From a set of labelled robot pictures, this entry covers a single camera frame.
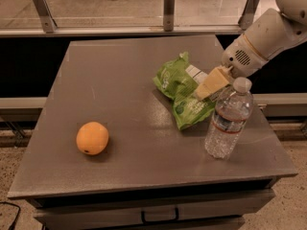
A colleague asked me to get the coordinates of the middle metal railing bracket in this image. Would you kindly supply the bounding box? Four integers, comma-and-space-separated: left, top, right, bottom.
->
163, 0, 175, 32

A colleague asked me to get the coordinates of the grey cabinet with drawers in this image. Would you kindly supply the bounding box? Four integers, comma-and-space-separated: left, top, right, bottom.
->
8, 35, 296, 230

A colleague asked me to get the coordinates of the orange fruit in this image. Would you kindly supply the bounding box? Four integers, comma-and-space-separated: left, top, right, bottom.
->
76, 122, 109, 155

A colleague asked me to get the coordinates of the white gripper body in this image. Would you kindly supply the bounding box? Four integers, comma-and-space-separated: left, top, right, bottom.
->
222, 9, 307, 78

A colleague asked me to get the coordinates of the right metal railing bracket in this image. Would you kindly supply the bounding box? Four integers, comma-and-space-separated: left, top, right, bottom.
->
238, 0, 260, 30

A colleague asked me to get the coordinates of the black drawer handle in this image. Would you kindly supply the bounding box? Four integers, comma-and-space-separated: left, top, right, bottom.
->
140, 207, 179, 224

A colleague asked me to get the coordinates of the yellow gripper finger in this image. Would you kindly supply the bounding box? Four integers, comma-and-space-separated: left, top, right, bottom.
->
194, 66, 233, 101

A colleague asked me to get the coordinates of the green rice chip bag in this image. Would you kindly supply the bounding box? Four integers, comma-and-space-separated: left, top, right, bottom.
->
153, 52, 215, 130

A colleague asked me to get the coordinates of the black cable on floor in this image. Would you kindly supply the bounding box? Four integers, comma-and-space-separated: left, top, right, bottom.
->
0, 201, 22, 230

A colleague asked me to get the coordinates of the left metal railing bracket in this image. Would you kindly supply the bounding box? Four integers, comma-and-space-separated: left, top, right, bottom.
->
33, 0, 58, 34

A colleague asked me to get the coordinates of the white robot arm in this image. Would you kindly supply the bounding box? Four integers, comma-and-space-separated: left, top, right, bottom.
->
194, 0, 307, 101

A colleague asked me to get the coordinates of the metal window rail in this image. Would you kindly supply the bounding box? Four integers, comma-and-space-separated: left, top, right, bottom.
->
0, 25, 244, 38

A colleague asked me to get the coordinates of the clear plastic water bottle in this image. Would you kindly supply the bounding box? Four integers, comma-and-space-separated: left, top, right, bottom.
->
204, 77, 253, 159

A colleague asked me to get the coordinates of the metal railing bracket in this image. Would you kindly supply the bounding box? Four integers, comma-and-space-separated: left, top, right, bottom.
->
33, 0, 58, 34
163, 0, 175, 32
238, 0, 260, 30

